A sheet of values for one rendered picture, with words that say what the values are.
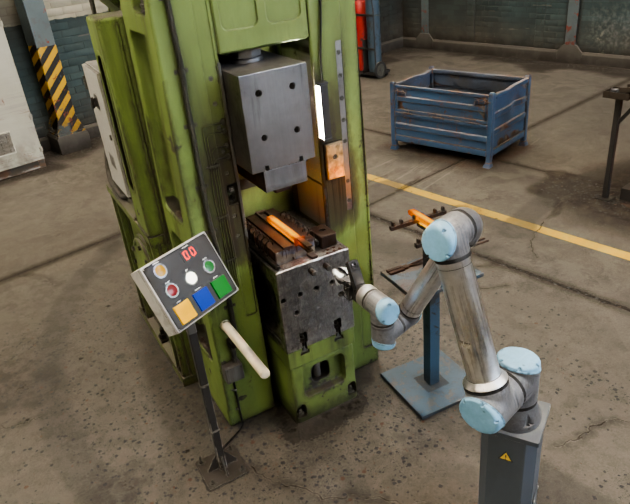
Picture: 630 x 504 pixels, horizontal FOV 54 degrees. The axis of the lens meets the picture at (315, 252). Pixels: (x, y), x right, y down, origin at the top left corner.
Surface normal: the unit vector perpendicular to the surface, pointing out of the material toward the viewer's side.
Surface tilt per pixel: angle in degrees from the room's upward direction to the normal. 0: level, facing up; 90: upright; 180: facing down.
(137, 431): 0
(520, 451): 90
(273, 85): 90
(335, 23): 90
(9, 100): 90
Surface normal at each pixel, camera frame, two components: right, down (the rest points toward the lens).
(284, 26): 0.49, 0.37
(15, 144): 0.67, 0.30
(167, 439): -0.09, -0.88
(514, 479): -0.48, 0.46
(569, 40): -0.75, 0.38
